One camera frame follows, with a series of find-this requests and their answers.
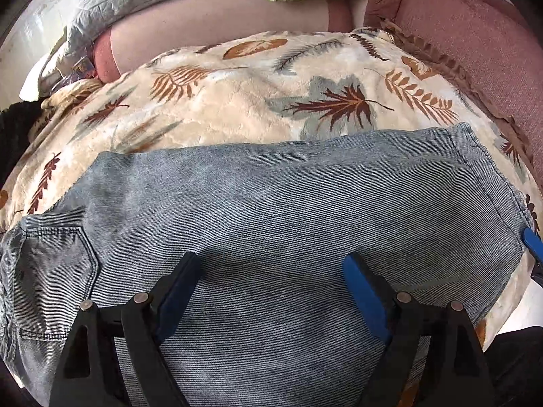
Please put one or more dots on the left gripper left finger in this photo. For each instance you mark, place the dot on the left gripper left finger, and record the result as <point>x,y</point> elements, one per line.
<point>88,372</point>

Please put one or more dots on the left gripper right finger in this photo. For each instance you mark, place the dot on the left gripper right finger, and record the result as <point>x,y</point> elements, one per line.
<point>455,371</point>

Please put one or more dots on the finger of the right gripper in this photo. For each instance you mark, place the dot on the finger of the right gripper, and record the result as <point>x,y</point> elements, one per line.
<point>535,247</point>

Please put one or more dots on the grey-blue denim pants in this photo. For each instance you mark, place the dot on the grey-blue denim pants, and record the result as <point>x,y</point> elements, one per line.
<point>439,212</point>

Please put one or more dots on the pink sofa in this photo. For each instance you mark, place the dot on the pink sofa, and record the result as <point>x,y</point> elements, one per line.
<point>488,38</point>

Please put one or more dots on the black cloth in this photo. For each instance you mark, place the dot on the black cloth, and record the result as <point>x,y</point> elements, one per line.
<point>15,124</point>

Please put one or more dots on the cream leaf-pattern blanket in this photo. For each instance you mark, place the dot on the cream leaf-pattern blanket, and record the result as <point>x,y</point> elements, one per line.
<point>265,89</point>

